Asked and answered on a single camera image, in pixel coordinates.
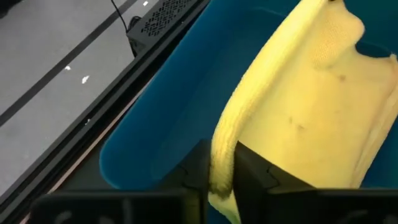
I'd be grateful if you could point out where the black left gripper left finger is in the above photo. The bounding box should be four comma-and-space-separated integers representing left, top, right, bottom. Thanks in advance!
29, 139, 213, 224

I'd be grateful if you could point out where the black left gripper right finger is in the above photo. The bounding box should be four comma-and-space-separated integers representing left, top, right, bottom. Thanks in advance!
233, 141, 398, 224

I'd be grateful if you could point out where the yellow microfiber towel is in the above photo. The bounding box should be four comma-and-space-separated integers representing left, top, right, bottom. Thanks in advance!
207, 0, 398, 224

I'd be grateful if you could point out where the blue plastic bin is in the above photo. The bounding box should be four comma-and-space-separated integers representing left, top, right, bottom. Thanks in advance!
98, 0, 398, 224

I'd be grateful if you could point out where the black perforated computer case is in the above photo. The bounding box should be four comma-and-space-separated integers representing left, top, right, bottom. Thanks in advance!
125, 0, 213, 59

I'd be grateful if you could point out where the black metal table frame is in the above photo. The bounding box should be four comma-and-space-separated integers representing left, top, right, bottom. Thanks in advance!
0, 0, 215, 224

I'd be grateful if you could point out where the black hanging cable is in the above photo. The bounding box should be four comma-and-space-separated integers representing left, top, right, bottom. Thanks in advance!
109, 0, 142, 35

